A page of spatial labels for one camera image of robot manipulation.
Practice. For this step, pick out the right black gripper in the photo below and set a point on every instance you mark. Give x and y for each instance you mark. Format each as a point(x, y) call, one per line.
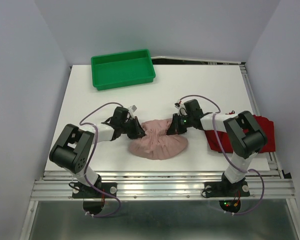
point(174, 127)

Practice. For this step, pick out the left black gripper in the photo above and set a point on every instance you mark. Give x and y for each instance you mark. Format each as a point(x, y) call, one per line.
point(138, 132)

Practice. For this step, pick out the pink skirt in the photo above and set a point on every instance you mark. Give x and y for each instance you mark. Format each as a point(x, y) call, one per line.
point(156, 144)

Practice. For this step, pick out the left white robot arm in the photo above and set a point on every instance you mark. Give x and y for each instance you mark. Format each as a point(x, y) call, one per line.
point(75, 146)

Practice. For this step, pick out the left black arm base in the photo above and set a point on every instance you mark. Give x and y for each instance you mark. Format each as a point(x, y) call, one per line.
point(94, 198)

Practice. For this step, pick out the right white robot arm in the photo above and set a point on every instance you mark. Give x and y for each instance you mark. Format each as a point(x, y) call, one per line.
point(238, 166)

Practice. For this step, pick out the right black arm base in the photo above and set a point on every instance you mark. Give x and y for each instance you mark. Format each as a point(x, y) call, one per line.
point(230, 193)

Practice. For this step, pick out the red folded skirt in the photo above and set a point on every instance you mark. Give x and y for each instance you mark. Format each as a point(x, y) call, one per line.
point(243, 135)

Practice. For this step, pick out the green plastic tray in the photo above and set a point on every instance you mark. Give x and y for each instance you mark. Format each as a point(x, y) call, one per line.
point(122, 69)

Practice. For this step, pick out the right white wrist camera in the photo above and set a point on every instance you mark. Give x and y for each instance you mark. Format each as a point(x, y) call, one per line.
point(181, 110)

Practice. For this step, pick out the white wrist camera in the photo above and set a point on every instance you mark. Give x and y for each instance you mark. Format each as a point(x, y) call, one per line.
point(131, 111)
point(181, 110)

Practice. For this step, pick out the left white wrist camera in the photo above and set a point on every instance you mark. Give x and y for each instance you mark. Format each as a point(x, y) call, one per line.
point(131, 111)

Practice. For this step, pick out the aluminium frame rail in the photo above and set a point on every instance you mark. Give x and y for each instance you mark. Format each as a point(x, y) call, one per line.
point(151, 186)

